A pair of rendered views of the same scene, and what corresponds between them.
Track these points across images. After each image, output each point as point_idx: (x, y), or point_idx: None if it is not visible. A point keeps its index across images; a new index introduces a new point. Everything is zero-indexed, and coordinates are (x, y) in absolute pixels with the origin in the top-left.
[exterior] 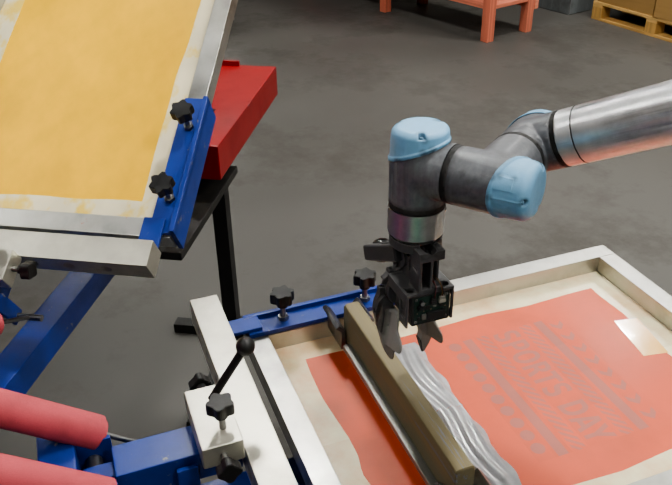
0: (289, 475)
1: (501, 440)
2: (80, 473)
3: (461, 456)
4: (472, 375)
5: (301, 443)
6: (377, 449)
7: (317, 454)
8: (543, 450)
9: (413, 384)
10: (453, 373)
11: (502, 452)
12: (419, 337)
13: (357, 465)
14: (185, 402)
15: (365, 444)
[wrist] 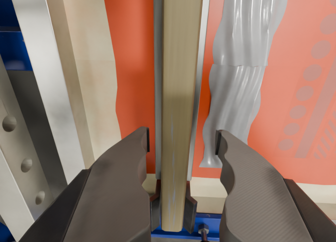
0: (2, 163)
1: (263, 124)
2: None
3: (175, 223)
4: (325, 15)
5: (42, 77)
6: (140, 87)
7: (59, 100)
8: (287, 148)
9: (184, 121)
10: None
11: (252, 136)
12: (219, 147)
13: (113, 98)
14: None
15: (130, 76)
